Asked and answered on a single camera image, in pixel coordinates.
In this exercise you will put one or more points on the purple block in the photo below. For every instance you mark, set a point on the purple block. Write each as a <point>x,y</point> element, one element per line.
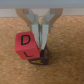
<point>40,56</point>

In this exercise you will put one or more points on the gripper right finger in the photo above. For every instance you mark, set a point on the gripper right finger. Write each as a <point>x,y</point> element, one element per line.
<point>47,22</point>

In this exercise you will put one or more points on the pink block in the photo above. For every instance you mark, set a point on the pink block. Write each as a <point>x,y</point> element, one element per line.
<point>25,46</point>

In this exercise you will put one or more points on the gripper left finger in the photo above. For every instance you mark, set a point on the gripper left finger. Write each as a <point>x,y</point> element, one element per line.
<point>32,20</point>

